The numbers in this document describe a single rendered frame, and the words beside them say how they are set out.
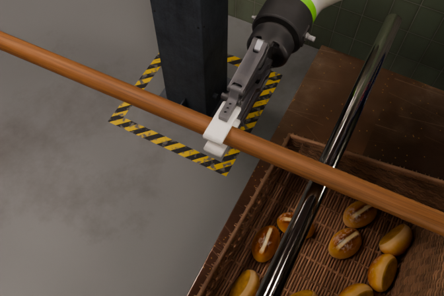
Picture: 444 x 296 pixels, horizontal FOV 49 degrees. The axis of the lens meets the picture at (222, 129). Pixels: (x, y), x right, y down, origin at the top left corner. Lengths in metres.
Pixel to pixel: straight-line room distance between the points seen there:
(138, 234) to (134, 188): 0.20
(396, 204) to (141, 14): 2.05
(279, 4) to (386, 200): 0.36
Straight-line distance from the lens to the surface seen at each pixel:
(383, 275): 1.27
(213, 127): 0.71
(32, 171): 2.18
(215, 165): 2.04
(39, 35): 2.61
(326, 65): 1.62
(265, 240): 1.24
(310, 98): 1.53
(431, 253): 1.26
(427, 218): 0.71
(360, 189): 0.70
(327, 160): 0.74
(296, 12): 0.83
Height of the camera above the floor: 1.82
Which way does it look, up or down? 59 degrees down
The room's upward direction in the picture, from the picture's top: straight up
